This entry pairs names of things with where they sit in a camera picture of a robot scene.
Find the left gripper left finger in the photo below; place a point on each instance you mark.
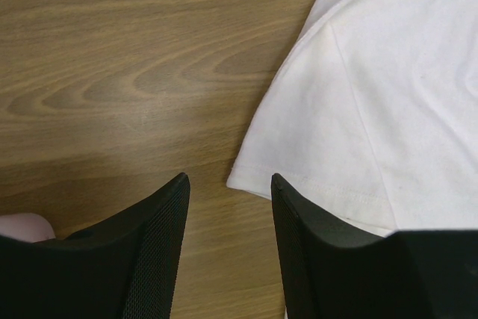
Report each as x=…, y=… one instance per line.
x=122, y=267

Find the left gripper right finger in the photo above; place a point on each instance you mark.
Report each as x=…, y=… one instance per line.
x=331, y=269

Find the white t-shirt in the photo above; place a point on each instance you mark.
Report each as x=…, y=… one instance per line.
x=373, y=115

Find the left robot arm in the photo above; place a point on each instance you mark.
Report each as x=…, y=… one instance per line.
x=22, y=227

